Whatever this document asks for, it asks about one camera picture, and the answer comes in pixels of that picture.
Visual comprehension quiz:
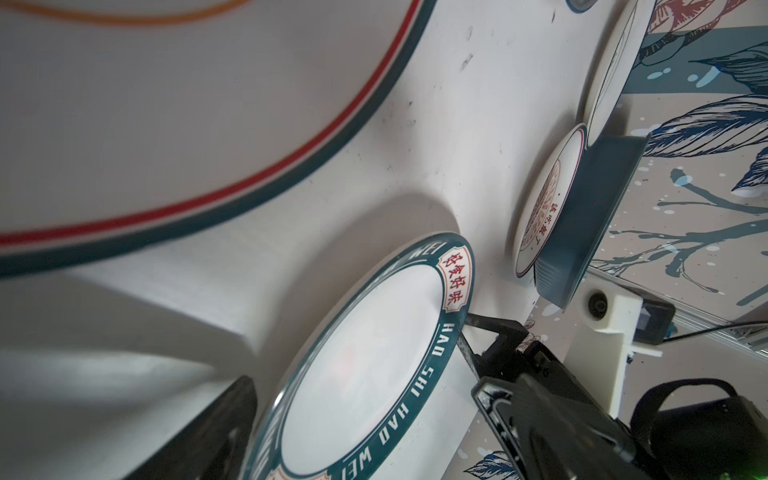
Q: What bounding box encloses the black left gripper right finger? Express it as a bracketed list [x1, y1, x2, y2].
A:
[472, 374, 650, 479]

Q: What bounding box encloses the orange sunburst plate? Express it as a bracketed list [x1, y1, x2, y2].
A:
[511, 123, 588, 278]
[1, 1, 435, 278]

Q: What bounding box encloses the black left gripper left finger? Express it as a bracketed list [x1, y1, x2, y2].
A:
[127, 376, 258, 479]

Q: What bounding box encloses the green ring plate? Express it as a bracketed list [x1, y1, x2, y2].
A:
[242, 232, 475, 479]

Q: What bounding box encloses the white plate flower outline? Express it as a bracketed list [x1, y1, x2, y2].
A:
[584, 0, 655, 148]

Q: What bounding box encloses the orange sunburst plate back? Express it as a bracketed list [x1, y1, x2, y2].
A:
[511, 123, 588, 278]

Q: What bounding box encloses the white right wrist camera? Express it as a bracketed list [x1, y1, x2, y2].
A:
[564, 277, 676, 418]

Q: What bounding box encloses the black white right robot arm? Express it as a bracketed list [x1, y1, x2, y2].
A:
[459, 314, 767, 479]

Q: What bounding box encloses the orange sunburst plate left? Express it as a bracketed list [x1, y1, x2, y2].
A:
[1, 1, 435, 278]

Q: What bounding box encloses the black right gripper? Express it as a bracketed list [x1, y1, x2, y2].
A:
[457, 313, 598, 408]

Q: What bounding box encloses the teal plastic bin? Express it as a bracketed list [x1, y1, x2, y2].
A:
[534, 135, 649, 310]

